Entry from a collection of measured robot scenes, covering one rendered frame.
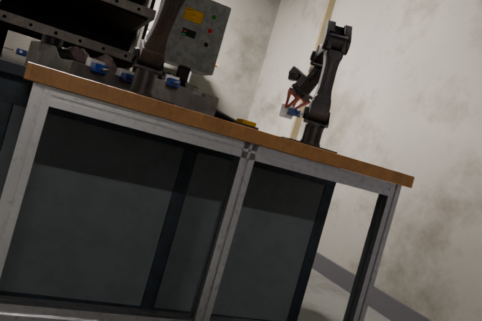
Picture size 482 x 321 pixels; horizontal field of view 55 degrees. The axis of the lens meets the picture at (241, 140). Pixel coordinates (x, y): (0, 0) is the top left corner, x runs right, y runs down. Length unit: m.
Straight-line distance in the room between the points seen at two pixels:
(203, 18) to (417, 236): 1.73
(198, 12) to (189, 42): 0.17
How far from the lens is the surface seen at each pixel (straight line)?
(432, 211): 2.86
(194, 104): 1.74
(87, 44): 2.49
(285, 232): 1.97
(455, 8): 3.22
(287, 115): 1.97
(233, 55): 5.00
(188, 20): 2.67
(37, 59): 1.89
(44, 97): 1.17
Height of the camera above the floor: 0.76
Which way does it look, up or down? level
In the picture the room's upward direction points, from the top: 16 degrees clockwise
